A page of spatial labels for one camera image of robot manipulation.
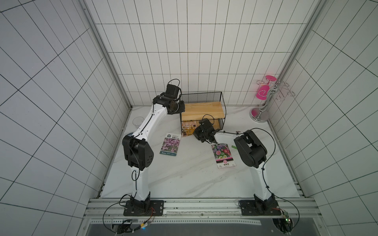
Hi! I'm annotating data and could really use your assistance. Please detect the orange shop seed bag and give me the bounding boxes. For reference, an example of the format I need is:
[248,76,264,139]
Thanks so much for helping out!
[181,121,197,137]

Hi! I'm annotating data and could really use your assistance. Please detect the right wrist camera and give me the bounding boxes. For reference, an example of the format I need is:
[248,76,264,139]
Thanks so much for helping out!
[200,119,213,126]

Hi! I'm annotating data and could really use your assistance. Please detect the black wire mesh shelf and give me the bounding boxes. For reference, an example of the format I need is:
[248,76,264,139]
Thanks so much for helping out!
[180,91,227,129]

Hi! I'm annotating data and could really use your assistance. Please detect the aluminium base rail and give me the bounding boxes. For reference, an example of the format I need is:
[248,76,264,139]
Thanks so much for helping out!
[84,198,321,225]

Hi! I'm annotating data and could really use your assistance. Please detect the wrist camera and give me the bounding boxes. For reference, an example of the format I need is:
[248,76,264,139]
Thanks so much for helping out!
[200,119,213,126]
[165,84,181,100]

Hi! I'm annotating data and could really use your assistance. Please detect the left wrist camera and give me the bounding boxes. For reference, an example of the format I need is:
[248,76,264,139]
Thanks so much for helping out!
[165,84,181,100]

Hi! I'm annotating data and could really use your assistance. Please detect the purple flowers seed bag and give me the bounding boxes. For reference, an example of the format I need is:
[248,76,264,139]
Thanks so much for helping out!
[159,133,182,156]

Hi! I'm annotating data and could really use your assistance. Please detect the pink roses seed bag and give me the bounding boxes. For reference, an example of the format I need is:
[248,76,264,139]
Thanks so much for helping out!
[211,144,236,169]

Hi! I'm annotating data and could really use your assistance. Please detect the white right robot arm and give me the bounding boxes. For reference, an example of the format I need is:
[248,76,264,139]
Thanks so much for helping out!
[194,119,278,215]

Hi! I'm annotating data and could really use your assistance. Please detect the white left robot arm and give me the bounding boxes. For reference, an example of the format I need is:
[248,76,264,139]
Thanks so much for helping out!
[122,93,185,212]

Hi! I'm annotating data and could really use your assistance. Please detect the chrome pink cup stand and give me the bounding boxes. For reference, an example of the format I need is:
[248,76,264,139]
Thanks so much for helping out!
[250,75,296,123]

